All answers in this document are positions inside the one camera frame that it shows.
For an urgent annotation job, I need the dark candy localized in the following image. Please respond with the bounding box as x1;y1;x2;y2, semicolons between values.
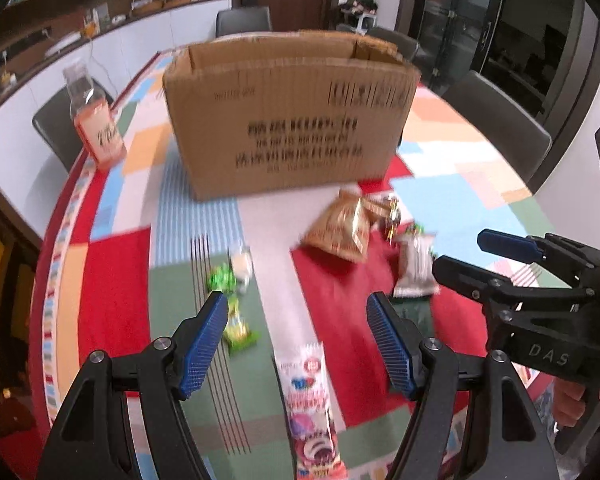
380;195;406;241

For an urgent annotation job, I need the white low cabinet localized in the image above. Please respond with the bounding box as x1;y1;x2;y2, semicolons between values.
0;0;233;171

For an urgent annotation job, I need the brown snack bag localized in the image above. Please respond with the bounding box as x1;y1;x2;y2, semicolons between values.
300;187;381;263

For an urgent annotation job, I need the white striped snack packet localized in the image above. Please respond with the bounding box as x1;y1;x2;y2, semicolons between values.
392;230;441;298

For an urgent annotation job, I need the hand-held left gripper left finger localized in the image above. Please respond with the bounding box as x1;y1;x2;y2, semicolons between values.
35;290;231;480

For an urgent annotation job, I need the orange drink carton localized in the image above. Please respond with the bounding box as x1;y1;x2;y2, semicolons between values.
82;7;111;36

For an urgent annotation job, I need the flat white appliance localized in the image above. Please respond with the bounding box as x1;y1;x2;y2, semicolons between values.
45;35;83;56

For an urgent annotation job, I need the long pink snack packet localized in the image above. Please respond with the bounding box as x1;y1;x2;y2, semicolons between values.
272;342;351;480

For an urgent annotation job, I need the pink drink bottle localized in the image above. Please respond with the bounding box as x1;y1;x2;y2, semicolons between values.
62;62;128;170

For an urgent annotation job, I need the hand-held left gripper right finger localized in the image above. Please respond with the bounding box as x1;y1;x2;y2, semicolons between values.
366;291;563;480

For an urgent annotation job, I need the green candy packet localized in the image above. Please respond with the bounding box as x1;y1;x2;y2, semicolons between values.
207;265;238;296
222;297;261;356

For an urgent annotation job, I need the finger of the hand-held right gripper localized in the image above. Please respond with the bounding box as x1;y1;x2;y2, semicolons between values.
477;229;600;288
432;255;516;307

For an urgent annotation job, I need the brown cardboard box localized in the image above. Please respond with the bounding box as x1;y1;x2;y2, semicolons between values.
162;30;422;203

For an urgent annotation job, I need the person's right hand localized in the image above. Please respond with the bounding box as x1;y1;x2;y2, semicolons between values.
552;382;588;428

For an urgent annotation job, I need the small white snack packet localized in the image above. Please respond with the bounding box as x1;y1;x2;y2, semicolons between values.
228;247;255;293

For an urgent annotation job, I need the black framed glass door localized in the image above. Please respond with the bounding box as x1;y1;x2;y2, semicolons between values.
410;0;600;126

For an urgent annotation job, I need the black bag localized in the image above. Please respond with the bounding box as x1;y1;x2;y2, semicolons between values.
337;0;379;17

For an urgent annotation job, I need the white shoe rack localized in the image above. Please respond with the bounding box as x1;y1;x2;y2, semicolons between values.
336;10;376;33

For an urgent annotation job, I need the dark grey dining chair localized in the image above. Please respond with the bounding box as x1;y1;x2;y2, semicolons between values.
215;6;273;38
365;26;421;68
440;70;553;193
31;76;116;173

